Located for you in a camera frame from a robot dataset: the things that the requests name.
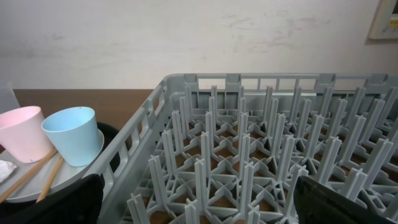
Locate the round black tray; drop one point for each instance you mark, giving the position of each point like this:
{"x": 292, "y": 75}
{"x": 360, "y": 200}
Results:
{"x": 109, "y": 137}

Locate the white wall panel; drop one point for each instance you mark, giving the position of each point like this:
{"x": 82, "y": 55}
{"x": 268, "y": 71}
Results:
{"x": 384, "y": 25}

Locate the blue plastic cup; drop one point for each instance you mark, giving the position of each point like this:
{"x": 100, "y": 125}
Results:
{"x": 74, "y": 133}

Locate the grey dishwasher rack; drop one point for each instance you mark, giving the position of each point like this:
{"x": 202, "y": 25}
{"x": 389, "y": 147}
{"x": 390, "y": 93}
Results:
{"x": 230, "y": 147}

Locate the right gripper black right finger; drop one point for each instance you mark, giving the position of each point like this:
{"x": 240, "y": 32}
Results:
{"x": 317, "y": 204}

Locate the white tissue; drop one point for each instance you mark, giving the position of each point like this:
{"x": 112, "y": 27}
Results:
{"x": 6, "y": 169}

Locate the pink plastic cup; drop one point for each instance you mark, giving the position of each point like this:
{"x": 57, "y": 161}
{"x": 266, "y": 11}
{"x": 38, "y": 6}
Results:
{"x": 22, "y": 134}

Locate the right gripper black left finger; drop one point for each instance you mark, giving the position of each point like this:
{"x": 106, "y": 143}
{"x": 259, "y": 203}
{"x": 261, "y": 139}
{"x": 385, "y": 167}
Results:
{"x": 80, "y": 202}

